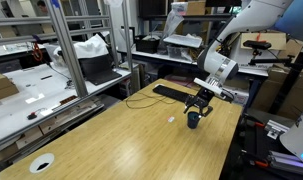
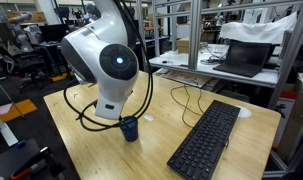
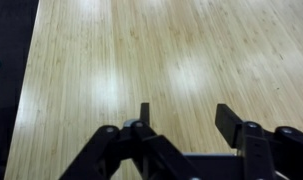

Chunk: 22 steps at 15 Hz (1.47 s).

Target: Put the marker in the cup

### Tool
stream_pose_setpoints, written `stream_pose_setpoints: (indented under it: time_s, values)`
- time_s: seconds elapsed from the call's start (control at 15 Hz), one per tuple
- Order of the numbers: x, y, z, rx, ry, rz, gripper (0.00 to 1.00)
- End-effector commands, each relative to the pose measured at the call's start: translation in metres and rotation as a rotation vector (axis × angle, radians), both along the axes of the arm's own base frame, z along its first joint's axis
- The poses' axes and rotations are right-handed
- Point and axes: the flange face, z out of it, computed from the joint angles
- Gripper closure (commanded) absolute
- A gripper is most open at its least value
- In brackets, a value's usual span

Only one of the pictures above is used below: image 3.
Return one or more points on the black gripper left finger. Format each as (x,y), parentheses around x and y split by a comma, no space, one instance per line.
(153,155)

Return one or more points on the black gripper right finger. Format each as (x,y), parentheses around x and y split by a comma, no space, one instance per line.
(266,155)

